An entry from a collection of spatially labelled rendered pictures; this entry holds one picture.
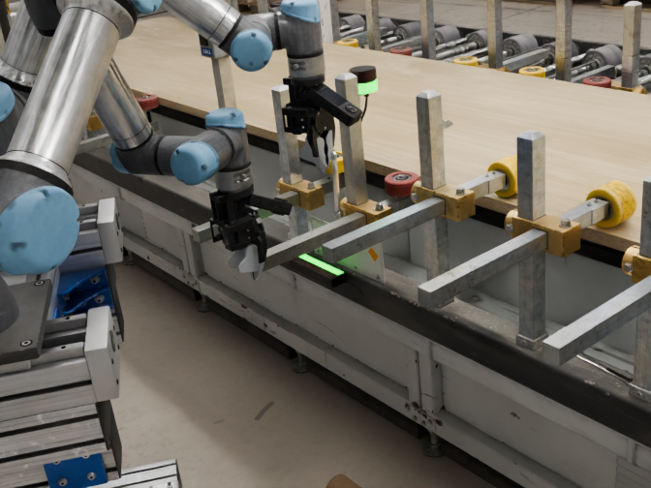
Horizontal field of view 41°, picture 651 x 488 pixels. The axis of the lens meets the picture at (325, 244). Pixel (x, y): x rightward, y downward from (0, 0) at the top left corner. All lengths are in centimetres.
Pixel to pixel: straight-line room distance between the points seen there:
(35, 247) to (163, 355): 210
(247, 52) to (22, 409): 73
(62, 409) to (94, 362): 9
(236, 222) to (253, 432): 116
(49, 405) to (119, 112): 53
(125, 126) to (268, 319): 152
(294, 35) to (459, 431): 117
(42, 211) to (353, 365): 167
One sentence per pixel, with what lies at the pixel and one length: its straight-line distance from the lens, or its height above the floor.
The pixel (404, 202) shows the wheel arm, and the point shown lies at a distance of 203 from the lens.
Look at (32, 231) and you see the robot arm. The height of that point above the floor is 122.
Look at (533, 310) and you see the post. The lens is 170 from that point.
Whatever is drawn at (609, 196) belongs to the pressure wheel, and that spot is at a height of 97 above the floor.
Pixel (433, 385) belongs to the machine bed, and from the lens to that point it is 243.
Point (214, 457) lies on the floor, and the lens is 271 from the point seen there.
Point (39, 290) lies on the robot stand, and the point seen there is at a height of 104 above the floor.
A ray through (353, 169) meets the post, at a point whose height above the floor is 96.
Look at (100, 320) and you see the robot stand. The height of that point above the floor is 99.
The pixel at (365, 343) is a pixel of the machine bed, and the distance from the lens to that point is 264.
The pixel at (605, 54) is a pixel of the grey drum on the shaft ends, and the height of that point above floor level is 84.
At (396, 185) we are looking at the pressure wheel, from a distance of 199.
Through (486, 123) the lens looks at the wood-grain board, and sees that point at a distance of 238.
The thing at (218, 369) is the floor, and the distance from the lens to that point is 310.
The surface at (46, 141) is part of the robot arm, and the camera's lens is 124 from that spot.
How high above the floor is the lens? 163
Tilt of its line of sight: 25 degrees down
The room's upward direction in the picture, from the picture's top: 7 degrees counter-clockwise
